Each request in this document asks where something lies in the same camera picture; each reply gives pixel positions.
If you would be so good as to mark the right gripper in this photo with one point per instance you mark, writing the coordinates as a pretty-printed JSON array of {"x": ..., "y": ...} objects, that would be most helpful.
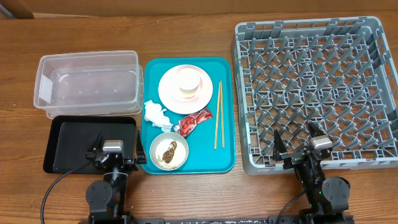
[{"x": 302, "y": 156}]

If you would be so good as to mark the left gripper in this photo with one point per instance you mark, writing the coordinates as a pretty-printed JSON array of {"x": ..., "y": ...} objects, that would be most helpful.
[{"x": 133, "y": 164}]

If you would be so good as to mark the grey bowl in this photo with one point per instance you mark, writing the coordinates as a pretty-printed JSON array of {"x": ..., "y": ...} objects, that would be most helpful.
[{"x": 161, "y": 137}]

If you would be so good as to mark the white napkin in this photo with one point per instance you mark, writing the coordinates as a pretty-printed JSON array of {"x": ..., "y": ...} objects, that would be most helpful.
[{"x": 155, "y": 114}]

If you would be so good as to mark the rice and food scraps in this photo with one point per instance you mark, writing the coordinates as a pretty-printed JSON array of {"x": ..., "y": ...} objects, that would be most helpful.
[{"x": 170, "y": 154}]

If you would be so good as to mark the red foil snack wrapper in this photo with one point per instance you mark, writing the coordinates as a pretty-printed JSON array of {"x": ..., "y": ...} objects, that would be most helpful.
[{"x": 186, "y": 125}]

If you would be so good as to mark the cream ceramic cup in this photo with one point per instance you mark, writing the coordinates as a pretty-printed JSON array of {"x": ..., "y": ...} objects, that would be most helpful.
[{"x": 188, "y": 81}]

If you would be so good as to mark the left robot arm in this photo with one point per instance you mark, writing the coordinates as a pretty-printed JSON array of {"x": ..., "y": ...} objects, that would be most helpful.
[{"x": 107, "y": 197}]

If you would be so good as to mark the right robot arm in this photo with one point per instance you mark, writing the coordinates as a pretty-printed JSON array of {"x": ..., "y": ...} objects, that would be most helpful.
[{"x": 328, "y": 197}]

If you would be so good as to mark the grey dishwasher rack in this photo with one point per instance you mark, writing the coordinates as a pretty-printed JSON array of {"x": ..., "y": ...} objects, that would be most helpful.
[{"x": 337, "y": 73}]

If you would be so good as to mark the black plastic tray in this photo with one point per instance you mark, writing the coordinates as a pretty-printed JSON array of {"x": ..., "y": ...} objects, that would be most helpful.
[{"x": 72, "y": 136}]

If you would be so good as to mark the clear plastic storage bin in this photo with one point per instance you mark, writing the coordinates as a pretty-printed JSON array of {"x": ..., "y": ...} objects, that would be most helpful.
[{"x": 102, "y": 83}]

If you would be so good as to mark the teal serving tray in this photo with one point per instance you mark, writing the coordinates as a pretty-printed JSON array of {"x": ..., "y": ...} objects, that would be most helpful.
[{"x": 202, "y": 158}]

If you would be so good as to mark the left wooden chopstick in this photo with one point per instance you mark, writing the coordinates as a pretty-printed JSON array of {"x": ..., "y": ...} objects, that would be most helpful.
[{"x": 217, "y": 115}]

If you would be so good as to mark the large white plate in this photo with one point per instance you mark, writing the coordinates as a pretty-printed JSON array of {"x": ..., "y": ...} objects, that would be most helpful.
[{"x": 165, "y": 93}]

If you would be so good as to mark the small pink bowl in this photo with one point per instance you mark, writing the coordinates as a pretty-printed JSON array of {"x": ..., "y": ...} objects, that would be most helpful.
[{"x": 176, "y": 93}]

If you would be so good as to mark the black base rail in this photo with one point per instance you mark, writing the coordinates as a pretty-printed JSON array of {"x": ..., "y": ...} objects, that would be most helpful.
[{"x": 217, "y": 221}]

